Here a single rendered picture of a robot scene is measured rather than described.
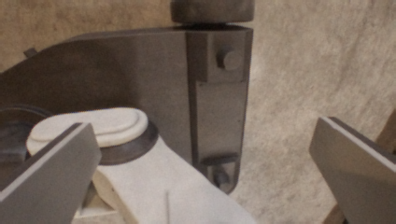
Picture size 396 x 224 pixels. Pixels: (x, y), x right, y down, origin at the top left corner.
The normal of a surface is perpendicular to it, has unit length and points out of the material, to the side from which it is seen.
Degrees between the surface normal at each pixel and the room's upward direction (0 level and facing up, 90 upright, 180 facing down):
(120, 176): 90
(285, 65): 0
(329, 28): 0
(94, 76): 0
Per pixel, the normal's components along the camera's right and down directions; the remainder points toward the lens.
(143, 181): -0.03, -0.88
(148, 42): 0.21, 0.46
